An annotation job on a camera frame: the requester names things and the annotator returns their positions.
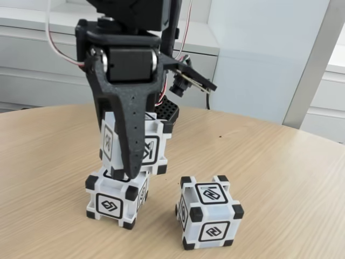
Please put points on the white cube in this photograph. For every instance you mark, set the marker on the white cube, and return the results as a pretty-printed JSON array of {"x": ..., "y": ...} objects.
[
  {"x": 213, "y": 232},
  {"x": 107, "y": 206},
  {"x": 107, "y": 140}
]

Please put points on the white cube, layered-diamond symbol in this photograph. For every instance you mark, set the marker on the white cube, layered-diamond symbol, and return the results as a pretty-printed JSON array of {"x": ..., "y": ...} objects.
[{"x": 107, "y": 206}]

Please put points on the white low cabinet with drawers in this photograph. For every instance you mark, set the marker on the white low cabinet with drawers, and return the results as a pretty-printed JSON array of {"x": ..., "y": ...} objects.
[{"x": 32, "y": 54}]

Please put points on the frosted glass panel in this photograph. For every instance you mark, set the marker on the frosted glass panel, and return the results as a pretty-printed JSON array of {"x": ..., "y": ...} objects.
[{"x": 256, "y": 54}]

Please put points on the white side cabinet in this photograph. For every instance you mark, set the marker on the white side cabinet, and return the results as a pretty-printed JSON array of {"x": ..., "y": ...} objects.
[{"x": 331, "y": 108}]

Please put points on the gripper camera module on mount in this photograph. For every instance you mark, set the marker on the gripper camera module on mount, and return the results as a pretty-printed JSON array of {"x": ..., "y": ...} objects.
[{"x": 188, "y": 71}]

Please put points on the grey metal post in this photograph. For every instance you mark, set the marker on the grey metal post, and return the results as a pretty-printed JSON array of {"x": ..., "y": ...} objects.
[{"x": 310, "y": 67}]

